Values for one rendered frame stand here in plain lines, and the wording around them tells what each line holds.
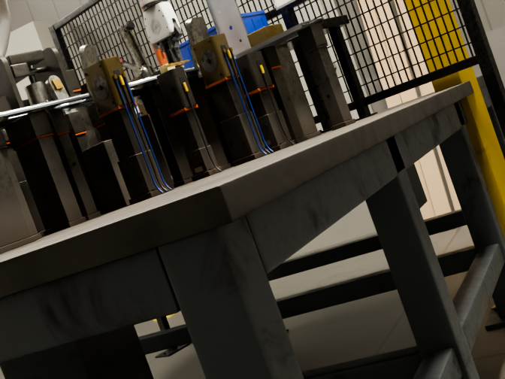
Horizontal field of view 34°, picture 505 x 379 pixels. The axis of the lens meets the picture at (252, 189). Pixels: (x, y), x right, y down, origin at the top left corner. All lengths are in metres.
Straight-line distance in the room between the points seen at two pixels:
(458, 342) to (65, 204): 0.96
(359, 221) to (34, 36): 2.35
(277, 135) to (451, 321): 0.85
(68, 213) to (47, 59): 0.56
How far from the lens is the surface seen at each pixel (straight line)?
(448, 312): 1.65
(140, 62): 2.53
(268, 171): 0.93
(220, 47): 2.19
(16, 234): 1.75
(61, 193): 2.00
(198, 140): 2.11
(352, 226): 4.97
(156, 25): 2.41
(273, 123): 2.28
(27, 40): 5.47
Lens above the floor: 0.72
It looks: 2 degrees down
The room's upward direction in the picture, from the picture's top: 20 degrees counter-clockwise
